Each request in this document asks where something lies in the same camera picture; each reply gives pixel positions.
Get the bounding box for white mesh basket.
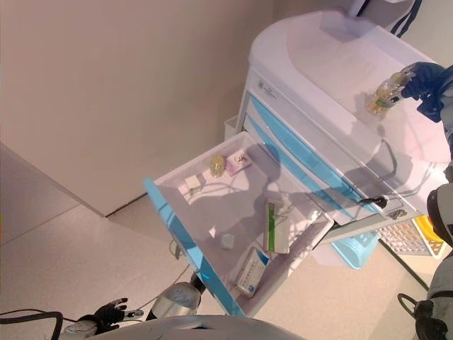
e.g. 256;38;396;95
375;219;447;261

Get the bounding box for silver left robot leg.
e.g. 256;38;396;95
144;272;206;322

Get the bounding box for thin black floor cable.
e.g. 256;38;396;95
139;237;194;312

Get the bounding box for white blue medical cart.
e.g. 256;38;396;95
223;8;453;249

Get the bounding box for small white box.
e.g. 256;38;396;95
183;175;203;194

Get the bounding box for grey robot torso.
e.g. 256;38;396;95
83;315;376;340

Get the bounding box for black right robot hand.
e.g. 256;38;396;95
399;62;450;123

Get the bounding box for pink white medicine box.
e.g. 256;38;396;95
226;149;253;177

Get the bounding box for yellow sharps container red lid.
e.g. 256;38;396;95
413;215;447;259

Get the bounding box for thick black cable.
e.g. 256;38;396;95
0;310;64;340

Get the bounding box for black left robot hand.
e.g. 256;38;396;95
92;297;144;332

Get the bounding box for dark hanging strap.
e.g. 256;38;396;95
393;0;423;38

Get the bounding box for black key with strap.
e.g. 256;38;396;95
360;195;389;208

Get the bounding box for clear bottle yellow capsules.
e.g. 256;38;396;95
366;72;408;118
210;154;227;177

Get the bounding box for blue lidded waste bin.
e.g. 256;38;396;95
332;232;382;270

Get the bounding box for green white medicine box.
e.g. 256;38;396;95
263;200;293;255

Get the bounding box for blue white medicine box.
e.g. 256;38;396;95
235;247;272;298

